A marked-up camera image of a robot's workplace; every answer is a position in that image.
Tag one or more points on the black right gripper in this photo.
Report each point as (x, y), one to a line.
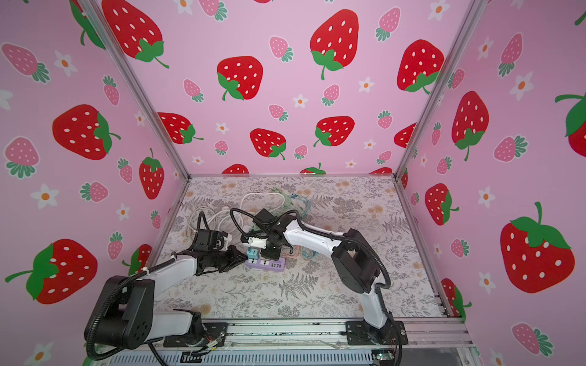
(268, 247)

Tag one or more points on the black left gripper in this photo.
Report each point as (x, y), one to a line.
(234, 258)

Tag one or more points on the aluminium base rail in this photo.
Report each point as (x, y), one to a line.
(422, 341)

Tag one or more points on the aluminium corner post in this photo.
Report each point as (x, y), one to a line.
(460, 42)
(97, 19)

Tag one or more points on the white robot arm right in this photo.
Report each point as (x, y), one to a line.
(358, 266)

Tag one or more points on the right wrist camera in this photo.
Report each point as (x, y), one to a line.
(264, 223)

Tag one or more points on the aluminium corner post left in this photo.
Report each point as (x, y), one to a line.
(97, 19)

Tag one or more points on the purple power strip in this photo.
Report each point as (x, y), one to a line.
(266, 265)

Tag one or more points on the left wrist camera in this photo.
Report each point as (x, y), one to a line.
(209, 240)

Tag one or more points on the aluminium corner post right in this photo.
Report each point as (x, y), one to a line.
(460, 42)

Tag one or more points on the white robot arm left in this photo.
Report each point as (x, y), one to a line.
(124, 317)

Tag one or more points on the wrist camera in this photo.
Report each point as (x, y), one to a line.
(209, 240)
(264, 223)

